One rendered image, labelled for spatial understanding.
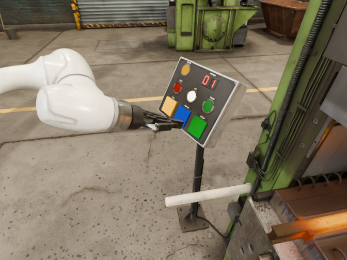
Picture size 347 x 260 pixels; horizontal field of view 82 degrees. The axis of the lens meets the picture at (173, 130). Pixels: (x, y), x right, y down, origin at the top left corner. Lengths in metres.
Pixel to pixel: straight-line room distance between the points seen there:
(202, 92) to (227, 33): 4.50
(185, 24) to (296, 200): 4.83
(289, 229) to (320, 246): 0.08
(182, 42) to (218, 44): 0.88
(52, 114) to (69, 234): 1.41
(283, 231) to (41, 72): 0.70
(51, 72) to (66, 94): 0.12
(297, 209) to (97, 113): 0.58
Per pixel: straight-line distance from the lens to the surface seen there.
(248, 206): 0.75
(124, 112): 0.53
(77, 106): 0.48
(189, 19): 5.21
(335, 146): 0.81
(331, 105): 0.51
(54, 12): 8.62
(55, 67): 0.59
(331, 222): 0.67
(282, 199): 0.69
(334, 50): 0.51
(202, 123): 0.79
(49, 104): 0.48
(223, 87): 0.77
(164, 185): 1.85
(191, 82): 0.88
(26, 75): 0.62
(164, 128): 0.63
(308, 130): 0.77
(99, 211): 1.82
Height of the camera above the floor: 1.50
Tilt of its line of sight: 38 degrees down
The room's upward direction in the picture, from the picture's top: straight up
